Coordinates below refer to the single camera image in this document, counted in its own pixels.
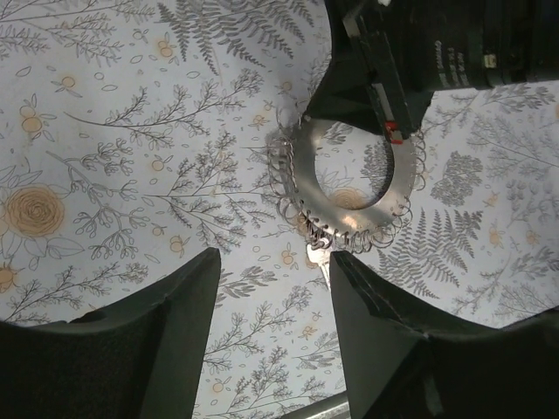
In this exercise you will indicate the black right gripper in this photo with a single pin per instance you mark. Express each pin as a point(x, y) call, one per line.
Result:
point(407, 49)

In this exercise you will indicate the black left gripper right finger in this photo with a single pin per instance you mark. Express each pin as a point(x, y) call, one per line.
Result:
point(404, 358)

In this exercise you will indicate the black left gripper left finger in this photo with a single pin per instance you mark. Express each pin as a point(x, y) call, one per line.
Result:
point(140, 357)

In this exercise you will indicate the steel disc with keyrings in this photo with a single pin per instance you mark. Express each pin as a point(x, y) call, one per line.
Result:
point(348, 189)

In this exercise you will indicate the aluminium mounting rail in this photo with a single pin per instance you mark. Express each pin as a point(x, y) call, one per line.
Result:
point(333, 407)

